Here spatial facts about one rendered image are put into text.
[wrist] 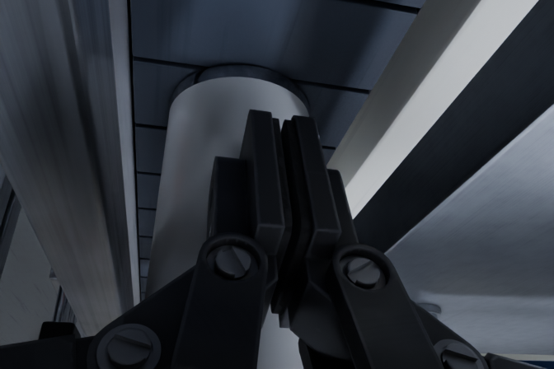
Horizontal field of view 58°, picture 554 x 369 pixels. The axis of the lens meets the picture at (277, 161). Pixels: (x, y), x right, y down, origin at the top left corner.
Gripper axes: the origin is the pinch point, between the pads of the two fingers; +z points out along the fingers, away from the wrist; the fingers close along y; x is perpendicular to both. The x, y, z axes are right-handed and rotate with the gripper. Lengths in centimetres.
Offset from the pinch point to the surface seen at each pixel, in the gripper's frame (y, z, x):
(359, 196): 3.8, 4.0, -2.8
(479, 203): 12.8, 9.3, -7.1
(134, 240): -4.5, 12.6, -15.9
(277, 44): 0.3, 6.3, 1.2
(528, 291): 25.3, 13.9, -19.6
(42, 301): -16, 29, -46
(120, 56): -4.6, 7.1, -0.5
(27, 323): -20, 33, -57
